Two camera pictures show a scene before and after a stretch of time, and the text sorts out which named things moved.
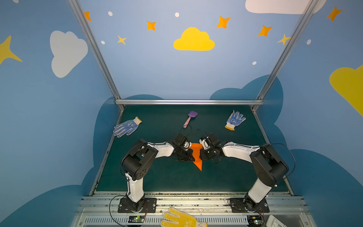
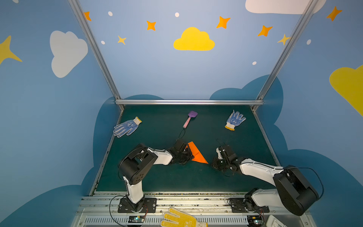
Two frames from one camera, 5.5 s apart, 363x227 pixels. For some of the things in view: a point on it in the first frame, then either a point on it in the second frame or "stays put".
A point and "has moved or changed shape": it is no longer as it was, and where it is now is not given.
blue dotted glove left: [129, 125] stays put
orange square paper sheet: [196, 147] has moved or changed shape
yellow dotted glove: [173, 218] stays put
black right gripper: [206, 152] -> [222, 159]
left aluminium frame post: [98, 47] stays put
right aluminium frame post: [306, 14] stays put
